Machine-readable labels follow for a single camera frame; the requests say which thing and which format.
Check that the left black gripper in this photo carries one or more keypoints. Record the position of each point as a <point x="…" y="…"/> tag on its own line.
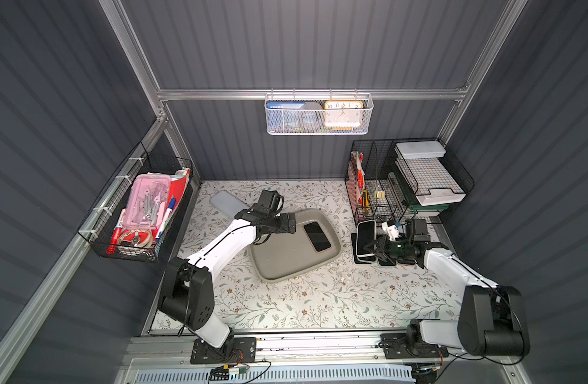
<point x="288" y="223"/>

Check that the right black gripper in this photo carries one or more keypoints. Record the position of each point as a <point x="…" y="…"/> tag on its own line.
<point x="384" y="249"/>

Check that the black phone pink case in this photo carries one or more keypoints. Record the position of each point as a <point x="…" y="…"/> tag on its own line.
<point x="364" y="260"/>
<point x="386" y="263"/>

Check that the beige plastic storage tray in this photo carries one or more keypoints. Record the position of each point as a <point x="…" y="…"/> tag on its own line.
<point x="286" y="256"/>

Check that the black phone cream case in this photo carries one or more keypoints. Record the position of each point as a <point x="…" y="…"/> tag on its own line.
<point x="366" y="237"/>

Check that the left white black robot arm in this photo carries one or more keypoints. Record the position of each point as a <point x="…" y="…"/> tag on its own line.
<point x="187" y="291"/>

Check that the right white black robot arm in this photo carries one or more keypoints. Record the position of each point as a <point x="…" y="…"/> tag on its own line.
<point x="491" y="323"/>

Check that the white flat box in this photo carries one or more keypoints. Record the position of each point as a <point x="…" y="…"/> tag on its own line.
<point x="419" y="150"/>

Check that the blue box in basket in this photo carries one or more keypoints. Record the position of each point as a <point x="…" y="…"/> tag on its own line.
<point x="283" y="117"/>

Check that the grey translucent tray lid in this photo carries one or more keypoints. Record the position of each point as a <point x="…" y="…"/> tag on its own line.
<point x="228" y="204"/>

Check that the yellow utility knife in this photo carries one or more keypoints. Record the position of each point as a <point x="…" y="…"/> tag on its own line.
<point x="365" y="202"/>

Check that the white grid notebook stack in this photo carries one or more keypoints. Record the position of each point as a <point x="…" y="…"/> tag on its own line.
<point x="430" y="181"/>

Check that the red folder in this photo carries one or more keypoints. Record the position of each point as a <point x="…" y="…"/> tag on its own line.
<point x="160" y="188"/>

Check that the blue white marker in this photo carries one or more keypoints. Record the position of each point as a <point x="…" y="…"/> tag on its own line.
<point x="167" y="215"/>

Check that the red scissors in organizer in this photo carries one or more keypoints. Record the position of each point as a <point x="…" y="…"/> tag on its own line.
<point x="356" y="161"/>

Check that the grey tape roll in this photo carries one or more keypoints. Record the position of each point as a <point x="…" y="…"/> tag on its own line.
<point x="311" y="116"/>

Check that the pink plastic tool case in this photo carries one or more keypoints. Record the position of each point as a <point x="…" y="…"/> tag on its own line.
<point x="136" y="217"/>

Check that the yellow white alarm clock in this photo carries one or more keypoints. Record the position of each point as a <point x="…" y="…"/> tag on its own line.
<point x="344" y="114"/>

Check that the red tape dispenser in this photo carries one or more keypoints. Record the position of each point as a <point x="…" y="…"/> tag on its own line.
<point x="138" y="238"/>

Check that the small circuit board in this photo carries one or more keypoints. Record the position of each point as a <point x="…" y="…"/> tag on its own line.
<point x="225" y="373"/>

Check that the black wire desk organizer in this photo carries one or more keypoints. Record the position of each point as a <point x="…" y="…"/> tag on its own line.
<point x="384" y="193"/>

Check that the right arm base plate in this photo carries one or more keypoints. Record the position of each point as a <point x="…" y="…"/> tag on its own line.
<point x="398" y="346"/>

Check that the white wire wall basket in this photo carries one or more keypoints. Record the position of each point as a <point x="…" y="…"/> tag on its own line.
<point x="321" y="99"/>

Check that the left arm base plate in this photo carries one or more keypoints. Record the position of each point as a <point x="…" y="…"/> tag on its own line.
<point x="235" y="350"/>

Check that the black wire side basket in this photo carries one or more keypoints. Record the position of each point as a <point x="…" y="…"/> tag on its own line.
<point x="99" y="230"/>

